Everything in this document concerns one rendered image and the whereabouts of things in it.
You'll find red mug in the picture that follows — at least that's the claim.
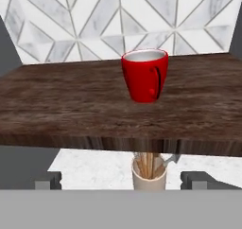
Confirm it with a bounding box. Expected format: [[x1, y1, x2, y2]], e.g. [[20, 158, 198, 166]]
[[121, 48, 169, 104]]

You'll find wooden utensil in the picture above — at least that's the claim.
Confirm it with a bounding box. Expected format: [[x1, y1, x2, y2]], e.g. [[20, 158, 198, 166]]
[[135, 151, 154, 180]]

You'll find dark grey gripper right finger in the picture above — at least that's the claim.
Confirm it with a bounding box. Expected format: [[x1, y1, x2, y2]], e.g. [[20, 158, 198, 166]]
[[180, 170, 242, 191]]

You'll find grey cabinet side panel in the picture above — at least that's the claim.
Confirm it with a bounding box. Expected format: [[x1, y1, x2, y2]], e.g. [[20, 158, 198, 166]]
[[228, 9, 242, 55], [0, 14, 24, 78]]

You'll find grey metal utensil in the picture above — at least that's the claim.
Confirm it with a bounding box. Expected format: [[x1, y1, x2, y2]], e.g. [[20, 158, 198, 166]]
[[162, 153, 182, 168]]

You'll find beige utensil pot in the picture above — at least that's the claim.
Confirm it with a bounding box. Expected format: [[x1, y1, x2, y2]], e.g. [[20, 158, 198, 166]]
[[130, 156, 168, 191]]

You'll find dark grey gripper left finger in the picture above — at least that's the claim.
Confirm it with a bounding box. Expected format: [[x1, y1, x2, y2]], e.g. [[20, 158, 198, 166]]
[[1, 170, 62, 191]]

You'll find dark wooden shelf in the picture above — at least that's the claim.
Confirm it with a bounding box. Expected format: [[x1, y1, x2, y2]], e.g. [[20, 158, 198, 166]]
[[0, 52, 242, 158]]

